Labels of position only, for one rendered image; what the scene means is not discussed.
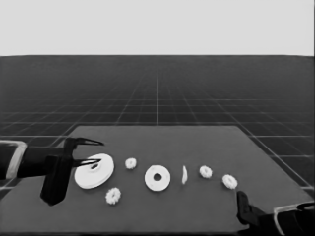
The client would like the large thick white disc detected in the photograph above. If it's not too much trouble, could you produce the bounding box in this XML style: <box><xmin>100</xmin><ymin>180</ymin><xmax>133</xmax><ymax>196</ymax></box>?
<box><xmin>74</xmin><ymin>152</ymin><xmax>115</xmax><ymax>190</ymax></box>

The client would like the small white toothed gear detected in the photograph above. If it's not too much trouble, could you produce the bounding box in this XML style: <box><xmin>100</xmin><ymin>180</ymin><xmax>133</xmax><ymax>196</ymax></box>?
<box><xmin>199</xmin><ymin>165</ymin><xmax>214</xmax><ymax>179</ymax></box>
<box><xmin>104</xmin><ymin>187</ymin><xmax>122</xmax><ymax>206</ymax></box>
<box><xmin>124</xmin><ymin>157</ymin><xmax>138</xmax><ymax>170</ymax></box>
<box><xmin>221</xmin><ymin>174</ymin><xmax>238</xmax><ymax>190</ymax></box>

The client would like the white round carrier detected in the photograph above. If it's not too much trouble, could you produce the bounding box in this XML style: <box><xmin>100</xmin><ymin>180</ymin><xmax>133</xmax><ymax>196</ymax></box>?
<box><xmin>144</xmin><ymin>164</ymin><xmax>171</xmax><ymax>192</ymax></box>

